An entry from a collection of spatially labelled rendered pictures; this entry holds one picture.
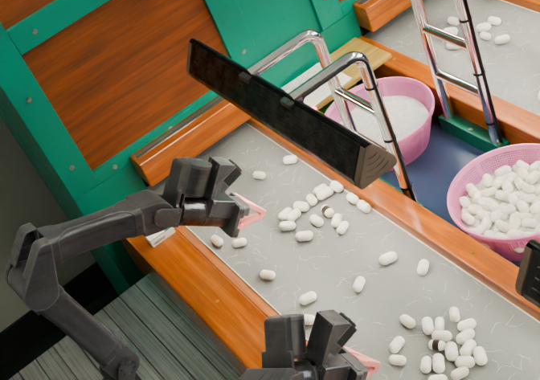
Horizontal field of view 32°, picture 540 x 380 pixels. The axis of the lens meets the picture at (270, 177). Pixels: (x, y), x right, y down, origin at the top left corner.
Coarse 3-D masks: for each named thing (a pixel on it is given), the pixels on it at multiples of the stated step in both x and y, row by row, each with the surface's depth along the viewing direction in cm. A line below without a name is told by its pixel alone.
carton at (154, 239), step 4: (168, 228) 207; (172, 228) 208; (160, 232) 207; (164, 232) 207; (168, 232) 207; (172, 232) 208; (148, 236) 207; (152, 236) 207; (156, 236) 206; (160, 236) 207; (164, 236) 207; (168, 236) 208; (148, 240) 207; (152, 240) 206; (156, 240) 207; (160, 240) 207; (152, 244) 206; (156, 244) 207
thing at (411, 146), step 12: (360, 84) 225; (384, 84) 224; (396, 84) 223; (408, 84) 221; (420, 84) 218; (408, 96) 223; (420, 96) 219; (432, 96) 212; (336, 108) 224; (432, 108) 209; (336, 120) 224; (420, 132) 207; (408, 144) 207; (420, 144) 211; (408, 156) 210
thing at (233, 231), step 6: (204, 198) 181; (234, 210) 181; (240, 210) 179; (234, 216) 180; (240, 216) 180; (204, 222) 179; (210, 222) 180; (216, 222) 180; (222, 222) 181; (228, 222) 182; (234, 222) 180; (222, 228) 184; (228, 228) 182; (234, 228) 180; (228, 234) 182; (234, 234) 181
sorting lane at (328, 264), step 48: (240, 144) 229; (240, 192) 215; (288, 192) 209; (336, 192) 204; (288, 240) 197; (336, 240) 192; (384, 240) 188; (288, 288) 187; (336, 288) 182; (384, 288) 178; (432, 288) 174; (480, 288) 170; (384, 336) 169; (480, 336) 162; (528, 336) 159
